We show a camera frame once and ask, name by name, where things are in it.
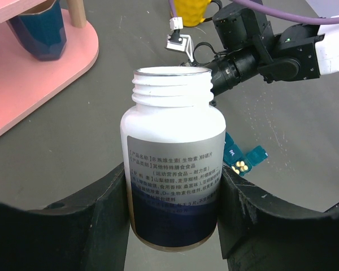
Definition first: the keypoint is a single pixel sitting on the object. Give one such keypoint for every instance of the white pill bottle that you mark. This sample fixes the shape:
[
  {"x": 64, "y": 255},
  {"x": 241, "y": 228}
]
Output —
[{"x": 173, "y": 145}]

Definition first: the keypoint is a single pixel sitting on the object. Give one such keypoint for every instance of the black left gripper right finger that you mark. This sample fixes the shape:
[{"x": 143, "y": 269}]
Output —
[{"x": 259, "y": 231}]

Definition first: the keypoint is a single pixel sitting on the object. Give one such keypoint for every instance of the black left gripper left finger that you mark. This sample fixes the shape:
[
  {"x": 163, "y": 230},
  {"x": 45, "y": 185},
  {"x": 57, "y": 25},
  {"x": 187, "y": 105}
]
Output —
[{"x": 87, "y": 230}]

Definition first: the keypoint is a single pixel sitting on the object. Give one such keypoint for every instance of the yellow mug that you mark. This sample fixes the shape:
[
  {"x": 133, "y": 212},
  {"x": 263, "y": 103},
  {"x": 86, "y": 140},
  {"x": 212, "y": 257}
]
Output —
[{"x": 193, "y": 11}]

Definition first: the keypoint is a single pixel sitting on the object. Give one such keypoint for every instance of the pink three-tier wooden shelf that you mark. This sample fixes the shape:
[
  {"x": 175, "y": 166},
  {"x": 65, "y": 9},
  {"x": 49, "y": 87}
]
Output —
[{"x": 27, "y": 83}]

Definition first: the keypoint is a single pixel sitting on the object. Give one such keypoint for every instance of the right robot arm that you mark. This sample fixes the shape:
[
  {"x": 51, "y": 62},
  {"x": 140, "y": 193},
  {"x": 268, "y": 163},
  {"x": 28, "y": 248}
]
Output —
[{"x": 301, "y": 52}]

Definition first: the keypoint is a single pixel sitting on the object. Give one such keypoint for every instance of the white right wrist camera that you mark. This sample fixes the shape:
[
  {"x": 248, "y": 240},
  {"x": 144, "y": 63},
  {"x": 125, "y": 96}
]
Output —
[{"x": 181, "y": 43}]

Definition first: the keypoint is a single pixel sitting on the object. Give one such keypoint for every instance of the teal pill organizer box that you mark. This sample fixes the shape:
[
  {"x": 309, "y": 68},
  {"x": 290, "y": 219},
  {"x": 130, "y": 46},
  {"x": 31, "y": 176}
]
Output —
[{"x": 232, "y": 154}]

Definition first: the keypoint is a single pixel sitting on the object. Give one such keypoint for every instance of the dark blue faceted cup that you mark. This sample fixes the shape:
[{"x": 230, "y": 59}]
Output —
[{"x": 40, "y": 30}]

